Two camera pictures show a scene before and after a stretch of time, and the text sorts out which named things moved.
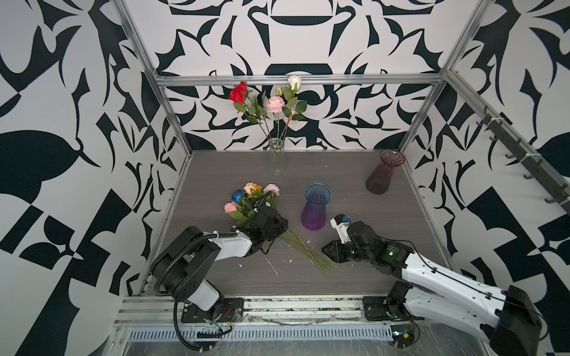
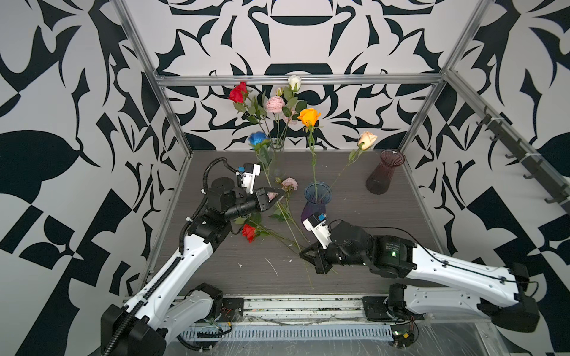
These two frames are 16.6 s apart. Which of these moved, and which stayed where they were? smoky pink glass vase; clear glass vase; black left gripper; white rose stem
Moved: black left gripper
Stayed: white rose stem; clear glass vase; smoky pink glass vase
